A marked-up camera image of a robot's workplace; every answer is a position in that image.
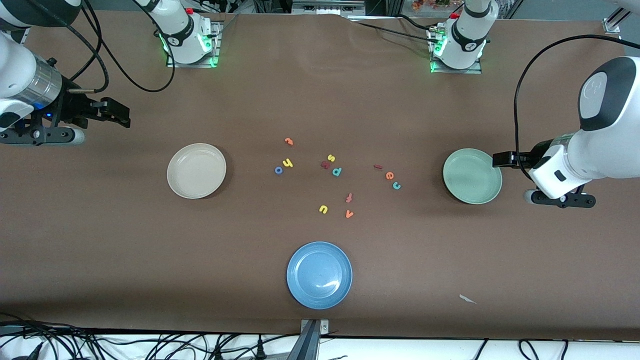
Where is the green plate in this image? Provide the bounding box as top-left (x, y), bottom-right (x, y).
top-left (442, 148), bottom-right (503, 205)

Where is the beige plate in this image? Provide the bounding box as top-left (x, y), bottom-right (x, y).
top-left (166, 143), bottom-right (227, 200)

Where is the brown table cover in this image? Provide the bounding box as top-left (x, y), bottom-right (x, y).
top-left (0, 9), bottom-right (640, 342)

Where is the orange patterned object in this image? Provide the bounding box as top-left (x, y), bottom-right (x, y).
top-left (412, 0), bottom-right (451, 12)

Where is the blue plate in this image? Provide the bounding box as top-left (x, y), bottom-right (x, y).
top-left (286, 241), bottom-right (353, 310)

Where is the grey power strip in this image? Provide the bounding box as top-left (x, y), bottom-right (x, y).
top-left (292, 0), bottom-right (366, 16)

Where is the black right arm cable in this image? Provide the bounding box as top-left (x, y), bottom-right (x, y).
top-left (50, 0), bottom-right (176, 94)

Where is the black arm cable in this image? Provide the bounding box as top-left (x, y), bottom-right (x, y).
top-left (50, 0), bottom-right (176, 94)
top-left (513, 34), bottom-right (640, 182)

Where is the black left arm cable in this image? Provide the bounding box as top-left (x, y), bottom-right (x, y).
top-left (513, 34), bottom-right (640, 182)

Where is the aluminium frame profile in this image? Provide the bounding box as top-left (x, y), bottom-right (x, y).
top-left (602, 6), bottom-right (633, 35)

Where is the black cable on table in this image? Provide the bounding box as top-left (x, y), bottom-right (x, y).
top-left (392, 12), bottom-right (443, 33)
top-left (347, 19), bottom-right (441, 45)

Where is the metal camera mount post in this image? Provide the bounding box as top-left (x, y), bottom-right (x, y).
top-left (287, 318), bottom-right (331, 360)

